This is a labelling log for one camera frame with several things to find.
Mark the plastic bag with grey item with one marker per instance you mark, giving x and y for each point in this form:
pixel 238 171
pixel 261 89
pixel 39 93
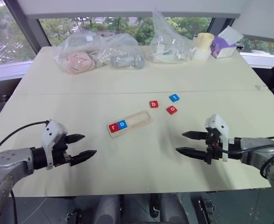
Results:
pixel 125 59

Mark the small black device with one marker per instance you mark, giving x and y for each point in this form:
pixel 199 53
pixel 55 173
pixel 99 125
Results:
pixel 240 47

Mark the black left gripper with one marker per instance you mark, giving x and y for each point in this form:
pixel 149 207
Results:
pixel 59 151

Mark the blue letter o block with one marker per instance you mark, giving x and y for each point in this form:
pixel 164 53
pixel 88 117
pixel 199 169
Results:
pixel 122 124

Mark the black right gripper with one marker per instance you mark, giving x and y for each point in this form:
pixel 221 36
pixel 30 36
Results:
pixel 214 149

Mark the purple tissue box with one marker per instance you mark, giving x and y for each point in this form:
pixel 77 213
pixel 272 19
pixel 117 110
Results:
pixel 222 47

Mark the red letter tile b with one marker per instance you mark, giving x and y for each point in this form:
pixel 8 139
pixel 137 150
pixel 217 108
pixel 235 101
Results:
pixel 154 104

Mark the red letter r block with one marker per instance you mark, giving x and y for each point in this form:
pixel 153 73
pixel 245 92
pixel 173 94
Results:
pixel 113 127

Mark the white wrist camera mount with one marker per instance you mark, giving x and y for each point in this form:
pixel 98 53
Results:
pixel 50 133
pixel 217 123

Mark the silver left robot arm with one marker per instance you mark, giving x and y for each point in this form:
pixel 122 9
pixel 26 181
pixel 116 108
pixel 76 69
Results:
pixel 8 163

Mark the blue letter tile t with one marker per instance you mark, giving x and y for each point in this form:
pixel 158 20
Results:
pixel 174 97

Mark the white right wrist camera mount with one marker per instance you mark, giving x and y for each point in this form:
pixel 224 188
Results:
pixel 217 123

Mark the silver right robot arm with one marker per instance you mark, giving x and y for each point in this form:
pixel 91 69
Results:
pixel 255 151

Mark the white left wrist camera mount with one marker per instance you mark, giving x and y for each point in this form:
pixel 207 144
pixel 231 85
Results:
pixel 50 133

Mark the tall clear plastic bag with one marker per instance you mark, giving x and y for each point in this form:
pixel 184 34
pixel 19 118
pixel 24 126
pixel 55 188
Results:
pixel 169 46

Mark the wooden letter tray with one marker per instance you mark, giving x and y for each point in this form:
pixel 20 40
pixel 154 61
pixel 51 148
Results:
pixel 137 120

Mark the red letter tile o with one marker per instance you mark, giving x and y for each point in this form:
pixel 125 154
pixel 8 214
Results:
pixel 172 109

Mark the dark rounded grey shape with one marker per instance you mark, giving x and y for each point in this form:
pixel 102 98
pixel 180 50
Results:
pixel 107 210

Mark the plastic bag with pink items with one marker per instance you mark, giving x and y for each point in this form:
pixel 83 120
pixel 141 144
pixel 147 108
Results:
pixel 78 58

